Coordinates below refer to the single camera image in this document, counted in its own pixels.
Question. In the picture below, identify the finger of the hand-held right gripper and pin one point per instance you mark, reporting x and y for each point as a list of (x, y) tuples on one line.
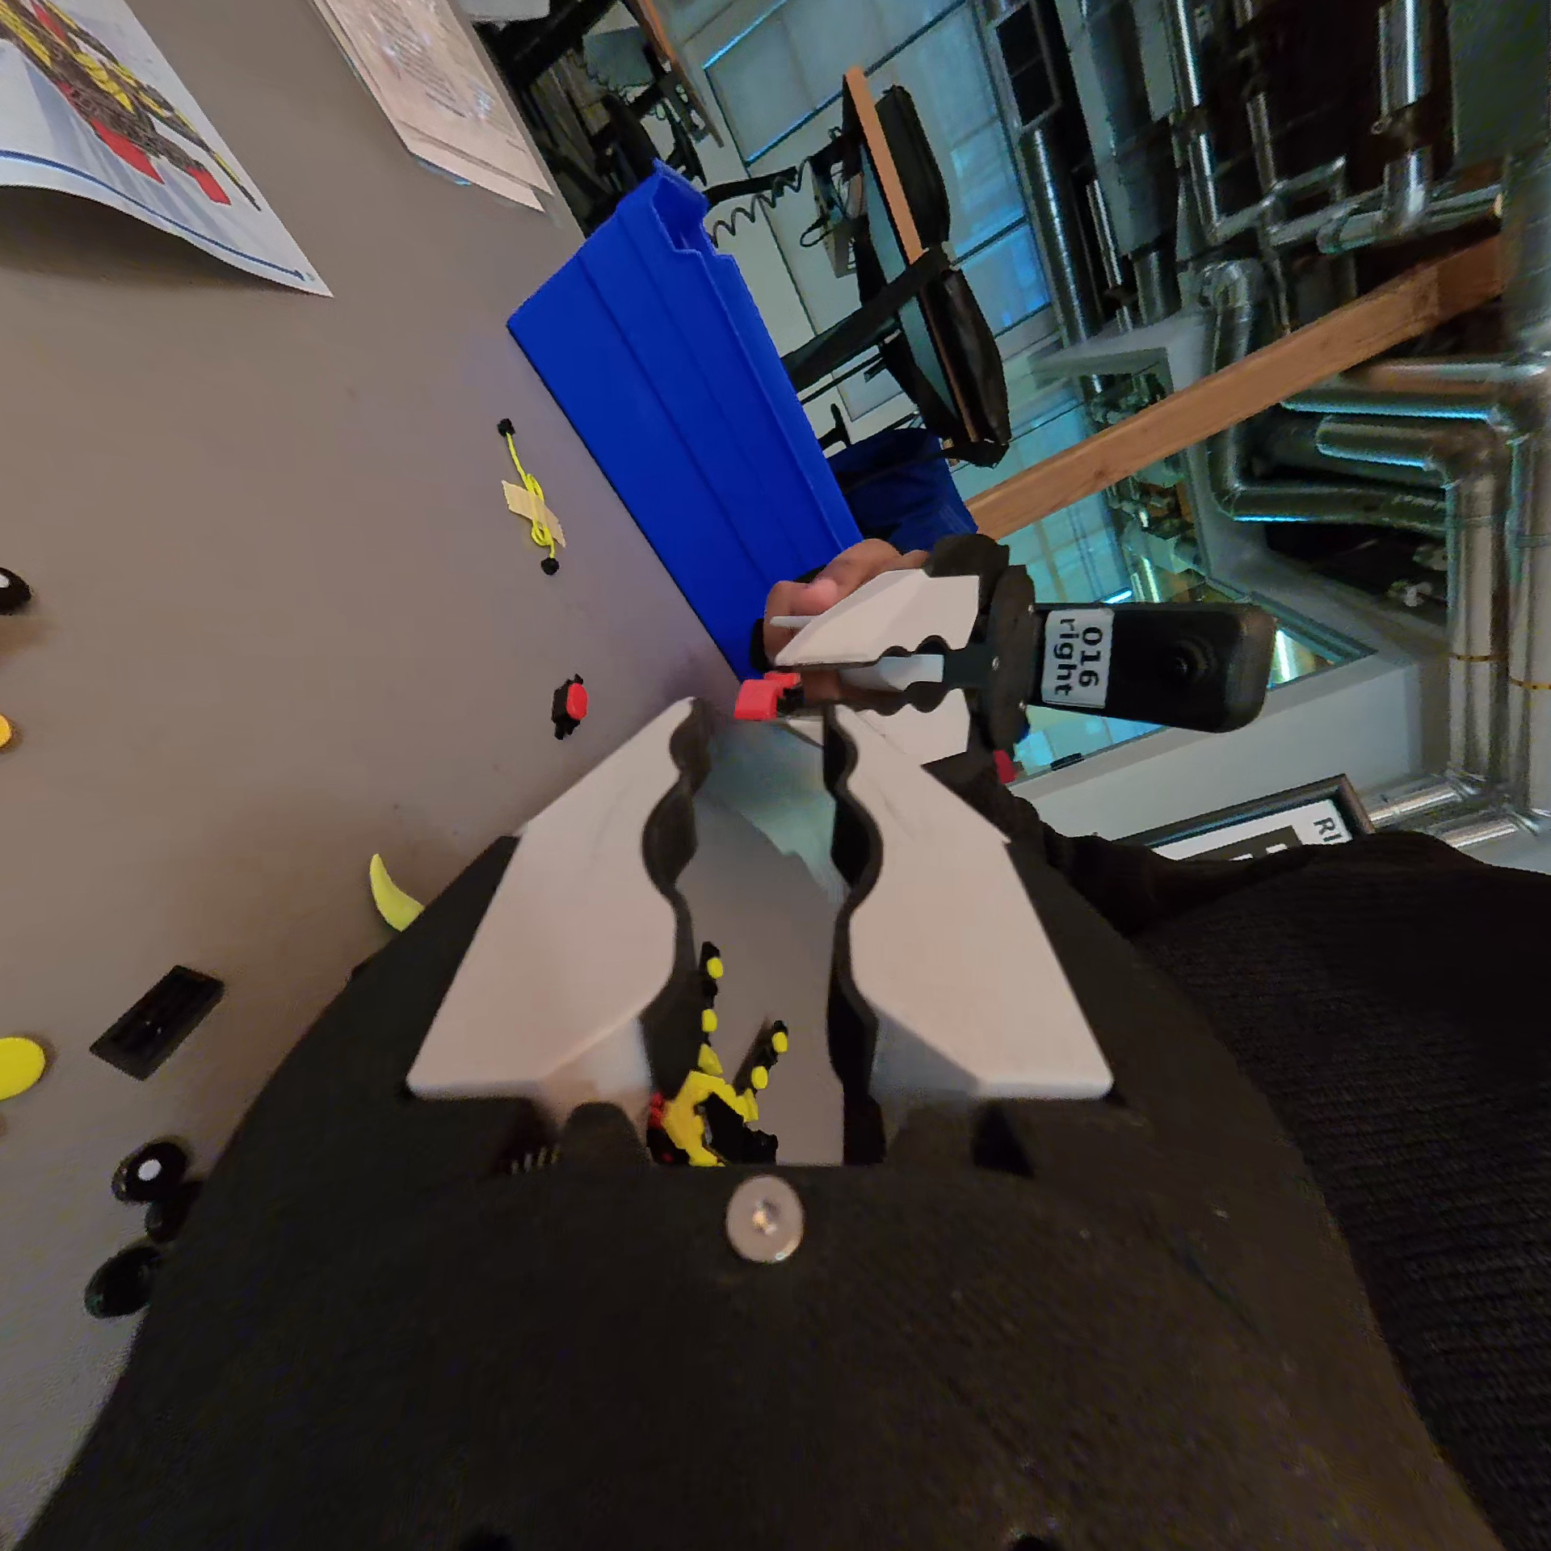
[(895, 617), (934, 737)]

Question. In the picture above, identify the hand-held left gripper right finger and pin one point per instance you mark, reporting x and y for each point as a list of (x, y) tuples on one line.
[(969, 956)]

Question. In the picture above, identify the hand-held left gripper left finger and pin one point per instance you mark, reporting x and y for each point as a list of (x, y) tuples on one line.
[(545, 956)]

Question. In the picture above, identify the red black lego claw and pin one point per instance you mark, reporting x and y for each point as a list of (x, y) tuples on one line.
[(761, 700)]

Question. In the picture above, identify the small black red lego assembly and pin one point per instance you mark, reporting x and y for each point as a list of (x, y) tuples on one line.
[(569, 702)]

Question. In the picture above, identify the lego instruction booklet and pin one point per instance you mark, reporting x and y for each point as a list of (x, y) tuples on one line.
[(120, 120)]

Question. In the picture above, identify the person's right forearm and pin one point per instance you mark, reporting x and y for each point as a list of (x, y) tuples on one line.
[(1065, 847)]

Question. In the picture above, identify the lime lego claw piece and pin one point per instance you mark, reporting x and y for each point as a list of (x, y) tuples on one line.
[(389, 899)]

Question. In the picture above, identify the small black lego plate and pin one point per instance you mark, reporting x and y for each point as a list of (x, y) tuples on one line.
[(157, 1023)]

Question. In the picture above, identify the black round lego stud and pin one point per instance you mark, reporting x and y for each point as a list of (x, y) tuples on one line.
[(120, 1281), (148, 1169)]

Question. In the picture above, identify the yellow round lego tile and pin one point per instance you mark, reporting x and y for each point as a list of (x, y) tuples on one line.
[(18, 1069)]

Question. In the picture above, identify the person's right hand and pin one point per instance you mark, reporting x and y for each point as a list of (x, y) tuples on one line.
[(836, 576)]

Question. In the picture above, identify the black framed sign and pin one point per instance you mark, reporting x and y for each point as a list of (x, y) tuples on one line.
[(1320, 829)]

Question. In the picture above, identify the black office chair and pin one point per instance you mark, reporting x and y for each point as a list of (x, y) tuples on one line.
[(956, 351)]

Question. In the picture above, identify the blue plastic bin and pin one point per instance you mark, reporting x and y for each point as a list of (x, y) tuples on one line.
[(690, 412)]

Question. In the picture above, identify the wooden ceiling beam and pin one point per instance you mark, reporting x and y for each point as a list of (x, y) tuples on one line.
[(1272, 375)]

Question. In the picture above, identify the silver ventilation ducts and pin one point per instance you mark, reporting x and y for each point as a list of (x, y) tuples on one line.
[(1471, 545)]

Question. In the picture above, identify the printed paper sheets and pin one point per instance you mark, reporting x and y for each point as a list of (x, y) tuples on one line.
[(436, 85)]

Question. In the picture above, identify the black lego bracket with pin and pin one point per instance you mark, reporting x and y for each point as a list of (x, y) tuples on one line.
[(11, 591)]

